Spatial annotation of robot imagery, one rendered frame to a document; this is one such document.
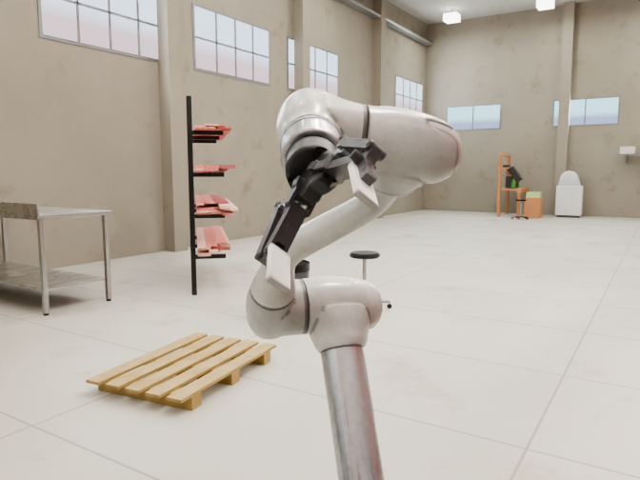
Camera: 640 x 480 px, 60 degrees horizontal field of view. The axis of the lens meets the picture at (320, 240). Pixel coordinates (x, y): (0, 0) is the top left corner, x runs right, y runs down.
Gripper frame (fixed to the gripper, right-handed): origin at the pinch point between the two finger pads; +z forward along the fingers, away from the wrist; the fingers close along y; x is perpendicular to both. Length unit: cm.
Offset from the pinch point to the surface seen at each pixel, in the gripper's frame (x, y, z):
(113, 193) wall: -31, 475, -749
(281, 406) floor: -144, 182, -180
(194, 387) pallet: -100, 211, -191
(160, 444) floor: -85, 209, -141
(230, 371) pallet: -121, 207, -213
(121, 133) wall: 12, 407, -804
